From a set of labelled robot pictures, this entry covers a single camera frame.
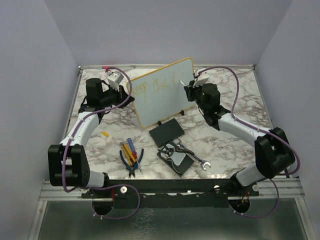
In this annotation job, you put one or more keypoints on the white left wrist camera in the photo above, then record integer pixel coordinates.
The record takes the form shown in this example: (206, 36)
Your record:
(114, 79)

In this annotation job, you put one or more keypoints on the black flat box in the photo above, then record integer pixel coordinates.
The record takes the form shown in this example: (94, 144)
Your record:
(166, 132)

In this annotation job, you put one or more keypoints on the yellow framed whiteboard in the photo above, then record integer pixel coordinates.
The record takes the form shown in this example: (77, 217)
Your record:
(159, 94)

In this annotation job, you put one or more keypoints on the yellow utility knife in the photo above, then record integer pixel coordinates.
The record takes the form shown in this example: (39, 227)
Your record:
(125, 148)

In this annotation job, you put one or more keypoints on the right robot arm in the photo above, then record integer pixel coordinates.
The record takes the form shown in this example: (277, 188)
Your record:
(271, 146)

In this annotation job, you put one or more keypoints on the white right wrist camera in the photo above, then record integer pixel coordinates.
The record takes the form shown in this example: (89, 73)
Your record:
(200, 78)

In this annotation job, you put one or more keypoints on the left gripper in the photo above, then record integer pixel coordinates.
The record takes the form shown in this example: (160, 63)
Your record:
(122, 94)

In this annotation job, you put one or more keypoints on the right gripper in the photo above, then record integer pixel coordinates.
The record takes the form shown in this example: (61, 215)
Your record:
(190, 90)

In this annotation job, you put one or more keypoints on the black front mounting rail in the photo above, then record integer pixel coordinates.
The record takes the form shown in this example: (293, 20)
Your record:
(172, 193)

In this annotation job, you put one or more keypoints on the blue handled pliers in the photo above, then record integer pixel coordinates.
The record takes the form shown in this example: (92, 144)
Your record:
(131, 167)

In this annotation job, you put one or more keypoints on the red black marker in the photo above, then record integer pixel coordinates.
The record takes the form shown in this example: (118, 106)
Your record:
(107, 67)

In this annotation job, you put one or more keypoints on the yellow marker cap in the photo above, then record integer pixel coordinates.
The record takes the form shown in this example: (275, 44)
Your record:
(105, 133)

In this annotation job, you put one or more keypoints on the silver combination wrench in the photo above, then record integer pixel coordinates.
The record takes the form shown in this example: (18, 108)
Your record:
(203, 163)

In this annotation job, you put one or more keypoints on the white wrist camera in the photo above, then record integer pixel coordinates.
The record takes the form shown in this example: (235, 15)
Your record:
(200, 78)
(114, 79)

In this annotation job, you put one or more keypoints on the black grey wire stripper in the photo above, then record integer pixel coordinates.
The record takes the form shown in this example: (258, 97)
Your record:
(172, 153)

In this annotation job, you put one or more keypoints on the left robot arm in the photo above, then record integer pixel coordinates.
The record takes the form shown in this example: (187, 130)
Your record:
(67, 161)

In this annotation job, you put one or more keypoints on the blue red screwdriver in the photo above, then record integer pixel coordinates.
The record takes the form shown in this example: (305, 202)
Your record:
(133, 151)

